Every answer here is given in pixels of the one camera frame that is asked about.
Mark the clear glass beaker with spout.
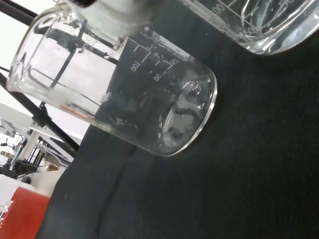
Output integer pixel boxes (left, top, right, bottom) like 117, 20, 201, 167
5, 0, 218, 157

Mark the black bench cloth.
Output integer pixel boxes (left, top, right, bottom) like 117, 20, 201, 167
34, 0, 319, 239

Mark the black tripod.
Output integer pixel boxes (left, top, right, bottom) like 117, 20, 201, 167
0, 0, 81, 160

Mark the red box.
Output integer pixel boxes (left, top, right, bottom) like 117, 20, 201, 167
0, 186, 50, 239

